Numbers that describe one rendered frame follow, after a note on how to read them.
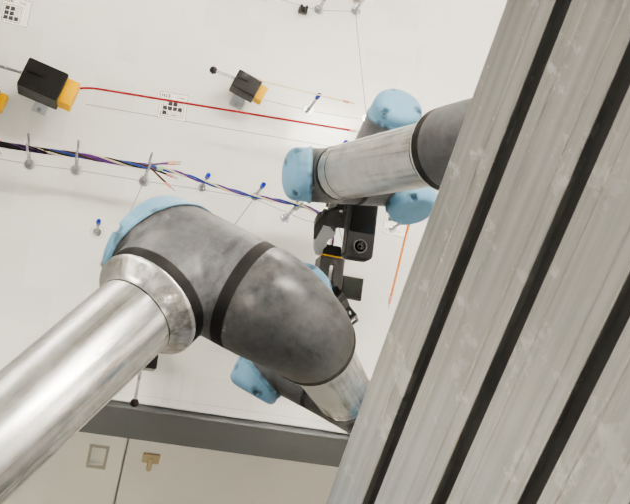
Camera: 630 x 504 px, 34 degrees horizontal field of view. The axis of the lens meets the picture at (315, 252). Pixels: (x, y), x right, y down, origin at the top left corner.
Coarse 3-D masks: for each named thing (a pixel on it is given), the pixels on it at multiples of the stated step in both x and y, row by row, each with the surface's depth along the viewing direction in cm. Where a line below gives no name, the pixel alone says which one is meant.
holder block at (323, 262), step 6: (318, 258) 176; (324, 258) 175; (330, 258) 175; (336, 258) 175; (318, 264) 175; (324, 264) 174; (330, 264) 175; (336, 264) 175; (342, 264) 175; (324, 270) 174; (336, 270) 175; (342, 270) 175; (336, 276) 174; (342, 276) 175; (336, 282) 174
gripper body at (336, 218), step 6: (330, 204) 167; (336, 204) 166; (342, 204) 166; (336, 210) 166; (342, 210) 166; (330, 216) 167; (336, 216) 167; (342, 216) 167; (330, 222) 168; (336, 222) 168; (342, 222) 168; (342, 228) 170
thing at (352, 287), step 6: (348, 276) 184; (342, 282) 183; (348, 282) 183; (354, 282) 183; (360, 282) 184; (342, 288) 183; (348, 288) 183; (354, 288) 183; (360, 288) 183; (348, 294) 183; (354, 294) 183; (360, 294) 183; (360, 300) 184
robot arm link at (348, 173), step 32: (416, 128) 114; (448, 128) 109; (288, 160) 143; (320, 160) 138; (352, 160) 129; (384, 160) 122; (416, 160) 113; (448, 160) 109; (288, 192) 142; (320, 192) 140; (352, 192) 133; (384, 192) 128
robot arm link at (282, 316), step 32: (288, 256) 103; (256, 288) 100; (288, 288) 101; (320, 288) 104; (224, 320) 101; (256, 320) 100; (288, 320) 100; (320, 320) 102; (256, 352) 102; (288, 352) 102; (320, 352) 103; (352, 352) 109; (320, 384) 109; (352, 384) 121; (320, 416) 140; (352, 416) 133
